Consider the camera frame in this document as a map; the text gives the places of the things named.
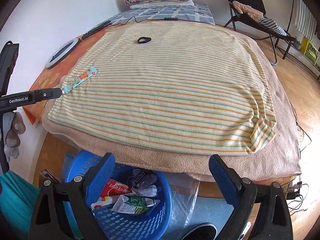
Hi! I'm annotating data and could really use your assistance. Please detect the red snack box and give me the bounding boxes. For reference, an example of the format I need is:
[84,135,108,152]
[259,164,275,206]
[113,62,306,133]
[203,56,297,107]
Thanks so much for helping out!
[100,178,132,197]

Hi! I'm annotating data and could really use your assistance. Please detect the white colourful long wrapper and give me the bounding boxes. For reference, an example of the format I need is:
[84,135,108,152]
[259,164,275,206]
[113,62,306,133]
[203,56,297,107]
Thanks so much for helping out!
[91,195,120,210]

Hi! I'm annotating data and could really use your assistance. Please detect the small colourful foil wrapper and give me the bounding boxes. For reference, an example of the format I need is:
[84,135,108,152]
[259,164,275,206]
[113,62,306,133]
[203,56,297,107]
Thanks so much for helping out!
[62,66,98,94]

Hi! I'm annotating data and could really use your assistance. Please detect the green white milk carton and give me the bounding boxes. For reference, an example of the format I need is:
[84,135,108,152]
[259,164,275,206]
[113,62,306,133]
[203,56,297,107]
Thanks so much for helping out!
[112,194,161,215]

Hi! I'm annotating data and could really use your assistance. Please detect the white plastic bag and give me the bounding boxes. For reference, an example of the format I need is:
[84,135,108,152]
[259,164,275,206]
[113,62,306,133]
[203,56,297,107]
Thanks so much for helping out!
[129,168,158,197]

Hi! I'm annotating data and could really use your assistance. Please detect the gloved left hand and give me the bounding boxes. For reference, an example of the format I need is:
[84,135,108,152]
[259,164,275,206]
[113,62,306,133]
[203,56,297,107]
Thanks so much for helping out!
[3,112,25,160]

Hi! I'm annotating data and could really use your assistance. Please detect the orange floral bed sheet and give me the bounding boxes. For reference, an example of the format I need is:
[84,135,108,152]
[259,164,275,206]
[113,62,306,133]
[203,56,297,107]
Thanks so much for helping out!
[23,24,121,125]

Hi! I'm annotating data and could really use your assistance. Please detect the light blue floor mat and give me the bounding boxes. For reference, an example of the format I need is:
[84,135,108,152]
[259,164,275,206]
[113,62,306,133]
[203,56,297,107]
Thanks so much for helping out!
[170,195,253,240]

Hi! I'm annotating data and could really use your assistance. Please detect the clear plastic sheet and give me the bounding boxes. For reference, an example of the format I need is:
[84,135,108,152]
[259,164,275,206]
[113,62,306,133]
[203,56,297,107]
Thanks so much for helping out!
[161,172,200,239]

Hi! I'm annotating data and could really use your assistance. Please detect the blue plastic waste basket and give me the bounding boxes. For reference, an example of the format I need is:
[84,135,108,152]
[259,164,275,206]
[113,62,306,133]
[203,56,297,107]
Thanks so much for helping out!
[65,150,172,239]

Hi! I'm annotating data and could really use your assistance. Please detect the beige blanket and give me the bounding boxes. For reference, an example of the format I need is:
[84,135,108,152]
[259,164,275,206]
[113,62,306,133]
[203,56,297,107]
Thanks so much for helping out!
[42,29,300,181]

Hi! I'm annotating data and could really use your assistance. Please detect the power strip with chargers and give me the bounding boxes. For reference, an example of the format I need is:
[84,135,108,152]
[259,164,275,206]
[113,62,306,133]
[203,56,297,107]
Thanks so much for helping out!
[286,181,302,200]

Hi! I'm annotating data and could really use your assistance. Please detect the striped yellow towel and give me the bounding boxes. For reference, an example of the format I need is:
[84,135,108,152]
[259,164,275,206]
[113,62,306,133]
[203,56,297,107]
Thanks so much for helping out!
[46,21,277,155]

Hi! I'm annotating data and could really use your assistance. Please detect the black metal clothes rack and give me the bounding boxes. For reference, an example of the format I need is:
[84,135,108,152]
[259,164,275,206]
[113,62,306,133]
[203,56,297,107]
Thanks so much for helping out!
[276,0,319,81]

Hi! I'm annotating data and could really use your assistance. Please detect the yellow crate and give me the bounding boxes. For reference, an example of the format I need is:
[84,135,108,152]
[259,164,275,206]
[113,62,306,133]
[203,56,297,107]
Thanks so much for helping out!
[299,36,319,64]

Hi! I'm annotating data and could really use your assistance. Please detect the striped garment on chair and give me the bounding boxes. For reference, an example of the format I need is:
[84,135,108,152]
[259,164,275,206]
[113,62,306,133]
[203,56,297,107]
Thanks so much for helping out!
[258,17,287,36]

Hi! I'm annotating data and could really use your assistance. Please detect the blue checked bed sheet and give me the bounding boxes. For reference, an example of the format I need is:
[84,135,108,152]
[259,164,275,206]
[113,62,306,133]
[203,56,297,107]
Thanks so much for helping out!
[108,4,215,24]

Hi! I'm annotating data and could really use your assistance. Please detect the peach clothes on chair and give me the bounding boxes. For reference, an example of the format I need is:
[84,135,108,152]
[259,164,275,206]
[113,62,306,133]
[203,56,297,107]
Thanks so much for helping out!
[232,1,264,22]

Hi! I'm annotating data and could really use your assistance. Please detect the green striped hanging towel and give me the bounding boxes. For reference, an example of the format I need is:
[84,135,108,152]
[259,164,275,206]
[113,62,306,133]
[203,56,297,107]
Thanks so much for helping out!
[295,0,317,41]

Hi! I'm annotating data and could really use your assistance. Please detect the black folding chair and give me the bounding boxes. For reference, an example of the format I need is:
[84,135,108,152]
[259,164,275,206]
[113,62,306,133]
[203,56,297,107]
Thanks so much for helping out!
[224,0,295,66]

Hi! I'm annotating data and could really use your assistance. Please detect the white ring light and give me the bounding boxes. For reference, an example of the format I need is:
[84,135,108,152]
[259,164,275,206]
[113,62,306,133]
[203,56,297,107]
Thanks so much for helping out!
[45,38,80,69]

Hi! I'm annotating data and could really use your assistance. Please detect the floor cables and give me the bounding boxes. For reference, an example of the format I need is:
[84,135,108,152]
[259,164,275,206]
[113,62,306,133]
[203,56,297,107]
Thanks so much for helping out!
[287,100,313,215]

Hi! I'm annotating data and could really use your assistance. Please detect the black cable inline remote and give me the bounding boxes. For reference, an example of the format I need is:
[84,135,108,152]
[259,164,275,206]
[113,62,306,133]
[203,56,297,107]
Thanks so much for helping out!
[163,17,179,21]

